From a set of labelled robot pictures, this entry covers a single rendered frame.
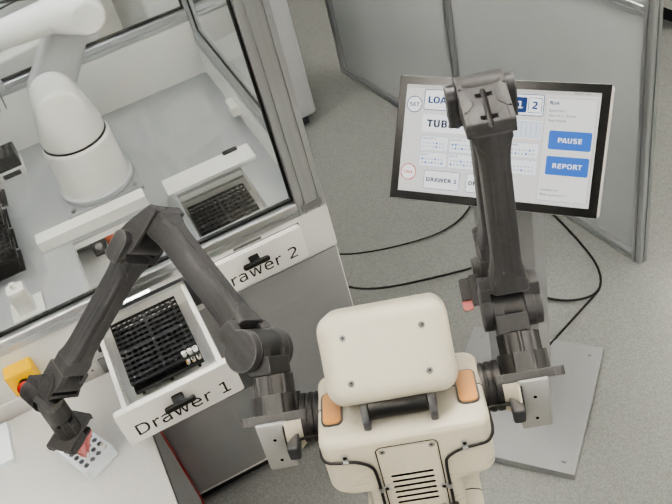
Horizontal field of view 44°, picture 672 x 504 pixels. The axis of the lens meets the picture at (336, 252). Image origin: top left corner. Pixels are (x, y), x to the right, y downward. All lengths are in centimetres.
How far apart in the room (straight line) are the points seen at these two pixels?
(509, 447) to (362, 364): 148
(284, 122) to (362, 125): 211
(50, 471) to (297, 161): 96
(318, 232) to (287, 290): 20
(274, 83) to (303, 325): 79
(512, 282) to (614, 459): 141
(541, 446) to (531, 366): 133
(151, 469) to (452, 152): 105
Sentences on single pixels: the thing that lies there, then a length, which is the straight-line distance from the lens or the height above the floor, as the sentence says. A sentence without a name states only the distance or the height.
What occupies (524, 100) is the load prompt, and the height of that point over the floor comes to 116.
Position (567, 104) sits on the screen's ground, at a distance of 206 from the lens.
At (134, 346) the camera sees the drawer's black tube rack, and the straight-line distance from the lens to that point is 212.
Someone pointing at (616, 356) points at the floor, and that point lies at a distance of 300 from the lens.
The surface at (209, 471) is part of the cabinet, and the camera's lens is 276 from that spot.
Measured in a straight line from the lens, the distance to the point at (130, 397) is 211.
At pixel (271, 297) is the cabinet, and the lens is 234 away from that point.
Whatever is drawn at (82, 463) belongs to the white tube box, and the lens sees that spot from 212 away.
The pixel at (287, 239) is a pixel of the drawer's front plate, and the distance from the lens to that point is 221.
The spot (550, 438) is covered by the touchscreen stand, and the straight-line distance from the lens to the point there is 276.
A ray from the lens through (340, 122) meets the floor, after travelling 420.
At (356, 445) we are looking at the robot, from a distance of 136.
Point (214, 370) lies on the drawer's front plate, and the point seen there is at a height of 92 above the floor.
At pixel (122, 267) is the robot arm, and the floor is 128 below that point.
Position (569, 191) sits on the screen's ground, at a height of 101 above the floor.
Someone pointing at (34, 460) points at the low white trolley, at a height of 76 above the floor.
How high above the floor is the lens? 235
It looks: 42 degrees down
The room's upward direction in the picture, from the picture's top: 16 degrees counter-clockwise
